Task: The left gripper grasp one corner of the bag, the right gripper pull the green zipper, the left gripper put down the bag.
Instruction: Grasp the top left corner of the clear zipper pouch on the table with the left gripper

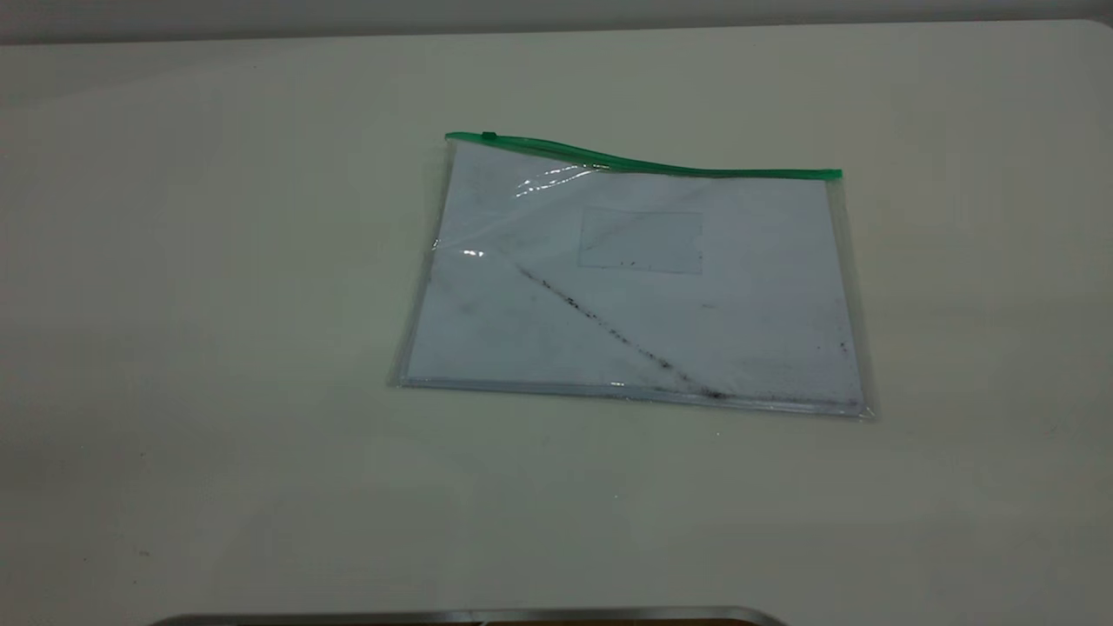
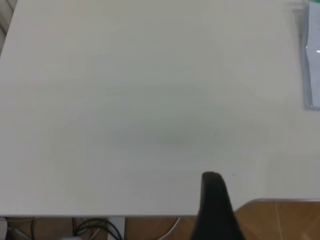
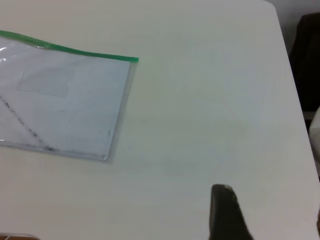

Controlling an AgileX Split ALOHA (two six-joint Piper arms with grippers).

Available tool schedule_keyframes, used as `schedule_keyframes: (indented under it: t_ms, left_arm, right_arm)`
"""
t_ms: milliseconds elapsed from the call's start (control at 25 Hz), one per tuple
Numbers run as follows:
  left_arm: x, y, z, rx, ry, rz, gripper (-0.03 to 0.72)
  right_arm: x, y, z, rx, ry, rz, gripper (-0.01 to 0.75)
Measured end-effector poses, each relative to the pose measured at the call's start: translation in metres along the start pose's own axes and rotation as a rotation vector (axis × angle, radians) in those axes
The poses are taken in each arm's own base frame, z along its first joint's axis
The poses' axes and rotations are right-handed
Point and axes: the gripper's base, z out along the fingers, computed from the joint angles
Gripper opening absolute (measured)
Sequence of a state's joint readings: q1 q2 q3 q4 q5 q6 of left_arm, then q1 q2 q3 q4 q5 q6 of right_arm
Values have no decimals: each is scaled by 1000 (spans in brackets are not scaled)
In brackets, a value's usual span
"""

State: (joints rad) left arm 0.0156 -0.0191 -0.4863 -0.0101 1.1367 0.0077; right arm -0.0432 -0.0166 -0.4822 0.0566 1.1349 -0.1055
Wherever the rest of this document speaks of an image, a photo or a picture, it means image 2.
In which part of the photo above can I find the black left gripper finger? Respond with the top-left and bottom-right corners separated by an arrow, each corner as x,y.
189,171 -> 249,240

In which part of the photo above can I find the clear plastic zipper bag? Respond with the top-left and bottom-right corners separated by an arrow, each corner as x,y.
300,1 -> 320,111

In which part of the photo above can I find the white table leg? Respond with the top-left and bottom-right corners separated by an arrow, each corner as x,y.
107,216 -> 126,240

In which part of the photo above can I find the white floor cable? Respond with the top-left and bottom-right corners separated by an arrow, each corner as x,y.
158,216 -> 181,240

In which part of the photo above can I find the black floor cable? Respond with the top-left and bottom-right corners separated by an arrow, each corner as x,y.
71,217 -> 119,240

